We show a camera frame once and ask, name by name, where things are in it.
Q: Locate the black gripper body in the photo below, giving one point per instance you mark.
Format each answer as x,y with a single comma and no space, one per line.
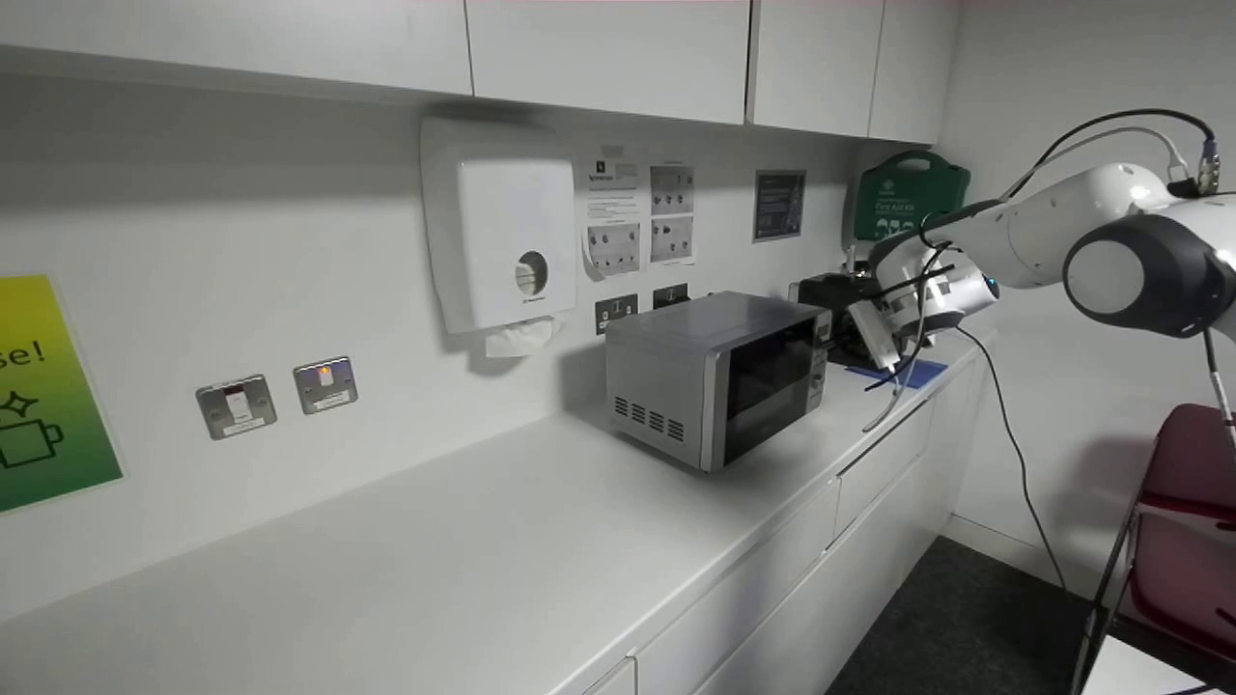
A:
889,330

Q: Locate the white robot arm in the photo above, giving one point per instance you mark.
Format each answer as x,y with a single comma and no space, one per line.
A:
1105,232

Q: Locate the silver microwave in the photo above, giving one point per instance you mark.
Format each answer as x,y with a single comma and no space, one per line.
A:
671,370

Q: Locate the blue mat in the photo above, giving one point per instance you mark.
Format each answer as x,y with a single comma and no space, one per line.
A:
921,370

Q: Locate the black countertop appliance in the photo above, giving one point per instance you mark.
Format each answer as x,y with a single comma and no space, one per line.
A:
826,302

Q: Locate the green first aid kit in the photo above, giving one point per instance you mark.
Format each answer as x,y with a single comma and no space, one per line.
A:
908,195

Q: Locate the white poster two photos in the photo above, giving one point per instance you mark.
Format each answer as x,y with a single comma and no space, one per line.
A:
671,213

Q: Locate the white instruction poster with header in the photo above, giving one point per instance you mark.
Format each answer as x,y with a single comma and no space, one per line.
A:
610,216

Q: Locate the dark red chair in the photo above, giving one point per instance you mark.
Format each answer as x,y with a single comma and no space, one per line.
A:
1184,525

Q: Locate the white paper towel dispenser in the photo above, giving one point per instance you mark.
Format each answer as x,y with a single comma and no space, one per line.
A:
507,245

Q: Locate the white base cabinet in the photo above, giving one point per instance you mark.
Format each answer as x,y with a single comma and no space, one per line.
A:
517,553

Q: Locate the silver socket with sticker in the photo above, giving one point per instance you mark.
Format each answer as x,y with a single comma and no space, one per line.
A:
236,405
326,382

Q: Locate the green yellow poster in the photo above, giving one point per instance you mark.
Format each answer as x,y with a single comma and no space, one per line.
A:
44,398

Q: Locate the dark framed wall sign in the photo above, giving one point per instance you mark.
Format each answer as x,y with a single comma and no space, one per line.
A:
778,205

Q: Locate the silver wall socket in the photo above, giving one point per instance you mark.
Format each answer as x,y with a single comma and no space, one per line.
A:
671,296
616,312

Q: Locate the white wall cabinets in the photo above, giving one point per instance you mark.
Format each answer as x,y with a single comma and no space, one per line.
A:
603,51

